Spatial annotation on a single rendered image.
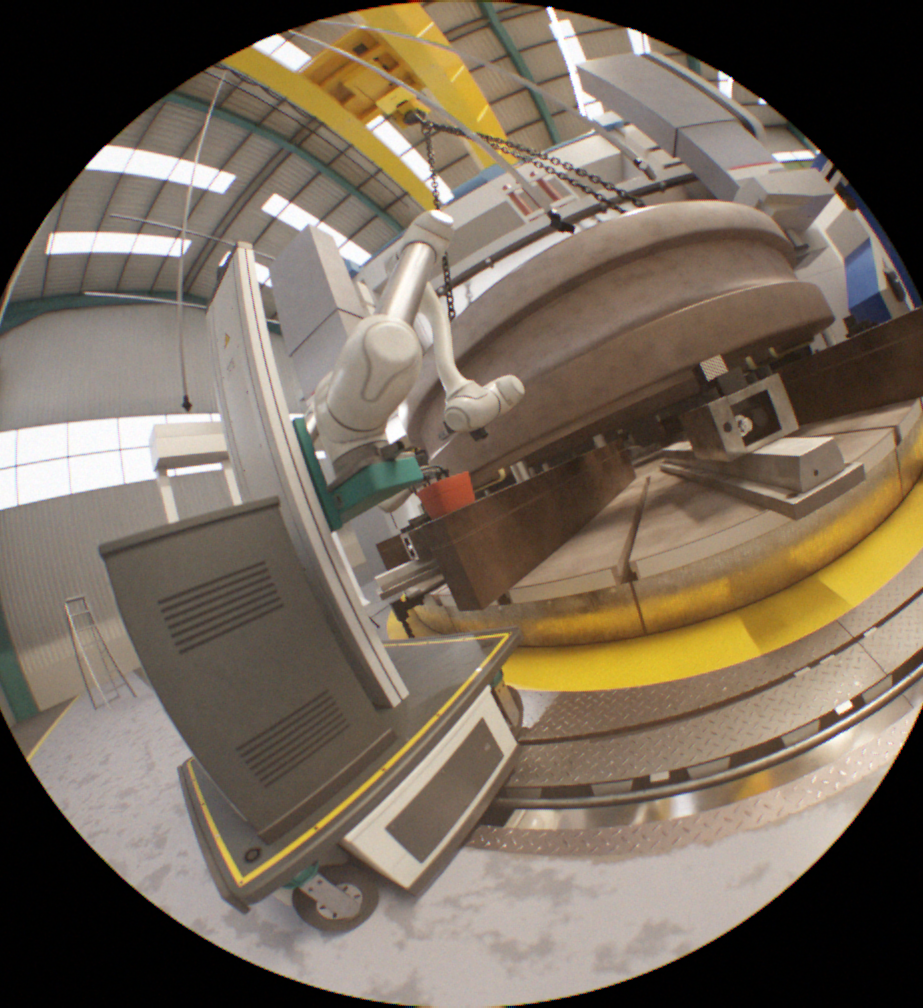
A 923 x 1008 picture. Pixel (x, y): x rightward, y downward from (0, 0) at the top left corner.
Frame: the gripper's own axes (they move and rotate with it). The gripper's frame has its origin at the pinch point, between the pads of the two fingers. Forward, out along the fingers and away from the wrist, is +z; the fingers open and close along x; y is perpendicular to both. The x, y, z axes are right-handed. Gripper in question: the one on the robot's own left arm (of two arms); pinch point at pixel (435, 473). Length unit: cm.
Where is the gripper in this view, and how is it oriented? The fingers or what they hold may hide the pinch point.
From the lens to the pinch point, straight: 137.1
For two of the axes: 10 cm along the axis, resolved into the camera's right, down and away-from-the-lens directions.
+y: 2.5, 9.6, 1.5
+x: -8.8, 2.9, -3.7
